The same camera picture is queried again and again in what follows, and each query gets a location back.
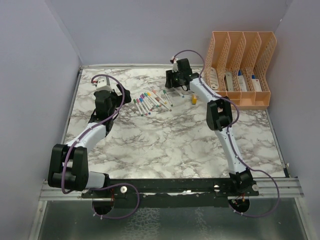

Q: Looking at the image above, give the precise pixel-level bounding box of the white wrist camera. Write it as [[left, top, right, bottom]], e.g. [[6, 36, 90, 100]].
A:
[[169, 56, 179, 73], [96, 76, 113, 92]]

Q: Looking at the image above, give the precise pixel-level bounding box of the peach capped marker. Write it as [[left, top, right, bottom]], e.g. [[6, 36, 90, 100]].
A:
[[152, 90, 167, 105]]

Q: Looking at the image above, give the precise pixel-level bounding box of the peach plastic desk organizer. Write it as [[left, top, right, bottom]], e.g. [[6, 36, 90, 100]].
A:
[[203, 31, 277, 110]]

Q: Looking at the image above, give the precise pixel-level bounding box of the teal capped marker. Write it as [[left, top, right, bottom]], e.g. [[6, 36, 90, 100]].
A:
[[147, 93, 159, 108]]

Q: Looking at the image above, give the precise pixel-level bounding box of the yellow self-inking stamp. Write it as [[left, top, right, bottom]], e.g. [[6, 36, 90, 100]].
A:
[[191, 94, 197, 105]]

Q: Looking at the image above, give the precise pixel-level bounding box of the purple capped marker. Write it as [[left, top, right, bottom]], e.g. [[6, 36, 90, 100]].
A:
[[140, 94, 153, 112]]

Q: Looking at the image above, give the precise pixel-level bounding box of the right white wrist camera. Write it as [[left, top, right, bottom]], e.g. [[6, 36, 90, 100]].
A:
[[169, 56, 179, 73]]

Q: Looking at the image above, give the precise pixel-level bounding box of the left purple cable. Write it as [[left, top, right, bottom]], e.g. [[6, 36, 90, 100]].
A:
[[60, 74, 140, 221]]

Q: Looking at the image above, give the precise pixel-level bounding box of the white printed card package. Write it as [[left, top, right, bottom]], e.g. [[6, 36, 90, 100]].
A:
[[209, 67, 219, 91]]

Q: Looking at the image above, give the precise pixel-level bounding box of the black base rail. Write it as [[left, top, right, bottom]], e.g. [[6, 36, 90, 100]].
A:
[[81, 178, 259, 209]]

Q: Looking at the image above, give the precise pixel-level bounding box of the white blue box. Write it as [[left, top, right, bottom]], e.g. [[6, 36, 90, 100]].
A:
[[237, 70, 248, 92]]

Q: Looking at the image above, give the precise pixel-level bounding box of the light blue capped marker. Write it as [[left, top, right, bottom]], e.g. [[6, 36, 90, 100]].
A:
[[174, 88, 185, 98]]

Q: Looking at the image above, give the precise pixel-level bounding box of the aluminium frame rail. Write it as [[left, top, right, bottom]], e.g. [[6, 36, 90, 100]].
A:
[[39, 177, 304, 201]]

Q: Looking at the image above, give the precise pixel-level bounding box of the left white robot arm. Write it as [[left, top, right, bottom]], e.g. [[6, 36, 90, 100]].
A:
[[47, 84, 132, 198]]

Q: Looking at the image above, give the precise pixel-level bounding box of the white red box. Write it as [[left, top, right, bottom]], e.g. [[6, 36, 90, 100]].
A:
[[251, 74, 262, 92]]

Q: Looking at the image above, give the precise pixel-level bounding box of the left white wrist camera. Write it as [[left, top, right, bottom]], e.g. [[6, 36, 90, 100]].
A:
[[96, 76, 113, 92]]

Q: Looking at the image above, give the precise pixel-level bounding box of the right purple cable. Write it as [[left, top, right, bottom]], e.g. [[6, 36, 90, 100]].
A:
[[171, 49, 280, 218]]

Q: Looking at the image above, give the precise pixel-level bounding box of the purple cable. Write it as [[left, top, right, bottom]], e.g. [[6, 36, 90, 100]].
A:
[[171, 49, 280, 218], [60, 74, 140, 221]]

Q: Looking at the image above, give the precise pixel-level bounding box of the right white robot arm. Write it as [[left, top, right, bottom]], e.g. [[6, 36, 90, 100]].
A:
[[165, 58, 253, 196]]

